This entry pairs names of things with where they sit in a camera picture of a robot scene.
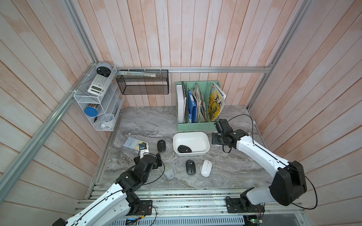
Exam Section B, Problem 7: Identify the green file organizer box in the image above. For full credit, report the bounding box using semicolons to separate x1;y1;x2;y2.
176;81;226;132

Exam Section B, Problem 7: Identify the grey newspapers stack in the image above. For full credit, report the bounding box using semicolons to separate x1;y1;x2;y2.
191;83;210;122

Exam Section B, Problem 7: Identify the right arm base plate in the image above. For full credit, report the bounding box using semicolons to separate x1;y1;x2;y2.
225;196;265;213

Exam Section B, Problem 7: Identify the paper pack on basket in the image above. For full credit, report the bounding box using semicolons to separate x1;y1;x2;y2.
118;71;156;77

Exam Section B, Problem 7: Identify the round grey black speaker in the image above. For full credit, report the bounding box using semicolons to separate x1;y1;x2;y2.
96;62;112;78

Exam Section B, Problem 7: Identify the black wire mesh basket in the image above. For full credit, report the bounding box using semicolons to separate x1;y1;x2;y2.
116;70;170;95

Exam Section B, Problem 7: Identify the blue folder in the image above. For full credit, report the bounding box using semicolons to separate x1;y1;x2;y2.
188;90;197;123

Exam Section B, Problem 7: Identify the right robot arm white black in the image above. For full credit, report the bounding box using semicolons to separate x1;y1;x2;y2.
214;119;307;209

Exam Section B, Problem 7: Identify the yellow magazine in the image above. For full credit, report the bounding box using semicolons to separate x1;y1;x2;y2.
207;82;226;121

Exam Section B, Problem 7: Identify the white round alarm clock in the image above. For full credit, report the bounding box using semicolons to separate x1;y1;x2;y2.
100;113;115;130

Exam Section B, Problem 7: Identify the blue lid jar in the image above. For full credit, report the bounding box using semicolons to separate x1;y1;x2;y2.
84;104;99;117

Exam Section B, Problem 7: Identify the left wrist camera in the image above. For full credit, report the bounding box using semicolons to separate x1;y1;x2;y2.
138;142;149;159

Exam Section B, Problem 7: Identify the aluminium rail base frame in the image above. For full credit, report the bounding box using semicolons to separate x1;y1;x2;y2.
74;188;306;226

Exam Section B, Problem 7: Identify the white plastic storage box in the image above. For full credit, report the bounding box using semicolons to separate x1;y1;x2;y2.
173;132;210;157

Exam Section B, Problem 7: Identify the white binder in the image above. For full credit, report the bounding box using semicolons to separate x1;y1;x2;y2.
176;84;186;124

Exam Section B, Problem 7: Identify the white wire wall shelf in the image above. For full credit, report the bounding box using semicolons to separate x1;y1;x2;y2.
74;64;124;131

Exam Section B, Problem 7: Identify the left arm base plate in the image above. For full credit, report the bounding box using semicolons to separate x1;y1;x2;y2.
128;200;153;216

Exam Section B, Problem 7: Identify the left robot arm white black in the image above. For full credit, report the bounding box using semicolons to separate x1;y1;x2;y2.
53;153;163;226

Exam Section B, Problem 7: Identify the grey white mouse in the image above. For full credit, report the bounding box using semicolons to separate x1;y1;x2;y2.
164;163;175;180

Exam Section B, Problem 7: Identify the black Lecoo mouse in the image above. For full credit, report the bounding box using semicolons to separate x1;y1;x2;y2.
186;160;196;175
177;145;192;153

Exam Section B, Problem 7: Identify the white desk calculator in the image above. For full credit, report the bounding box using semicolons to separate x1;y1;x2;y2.
87;74;111;97

